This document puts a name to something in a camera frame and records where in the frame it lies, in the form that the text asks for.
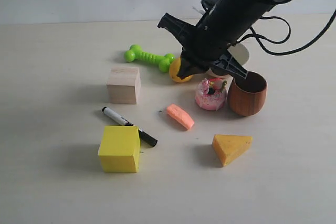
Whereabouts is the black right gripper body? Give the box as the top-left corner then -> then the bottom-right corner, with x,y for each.
157,13 -> 248,79

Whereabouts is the soft orange putty piece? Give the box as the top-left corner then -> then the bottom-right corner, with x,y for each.
166,104 -> 195,130

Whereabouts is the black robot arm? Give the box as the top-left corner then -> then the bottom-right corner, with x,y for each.
157,0 -> 292,79

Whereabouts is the yellow lemon with sticker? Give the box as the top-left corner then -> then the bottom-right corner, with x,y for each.
169,58 -> 193,83

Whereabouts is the white speckled ceramic bowl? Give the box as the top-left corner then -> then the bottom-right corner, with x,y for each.
206,44 -> 249,79

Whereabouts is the pink toy donut cake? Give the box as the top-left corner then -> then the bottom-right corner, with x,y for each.
195,78 -> 227,111

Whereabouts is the green rubber bone toy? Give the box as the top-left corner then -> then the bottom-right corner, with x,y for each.
123,44 -> 175,73

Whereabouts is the brown wooden cup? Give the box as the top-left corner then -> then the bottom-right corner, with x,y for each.
227,71 -> 268,116

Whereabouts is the light wooden cube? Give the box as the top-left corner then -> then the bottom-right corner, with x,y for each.
107,66 -> 141,104

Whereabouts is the black white marker pen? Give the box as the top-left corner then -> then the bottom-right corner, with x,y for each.
102,106 -> 157,147

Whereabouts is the yellow cheese wedge toy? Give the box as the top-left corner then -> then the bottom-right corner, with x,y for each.
212,134 -> 253,167

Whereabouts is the yellow foam cube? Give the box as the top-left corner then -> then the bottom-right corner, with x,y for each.
98,126 -> 140,173

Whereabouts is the black cable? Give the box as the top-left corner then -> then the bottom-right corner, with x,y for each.
249,8 -> 336,56

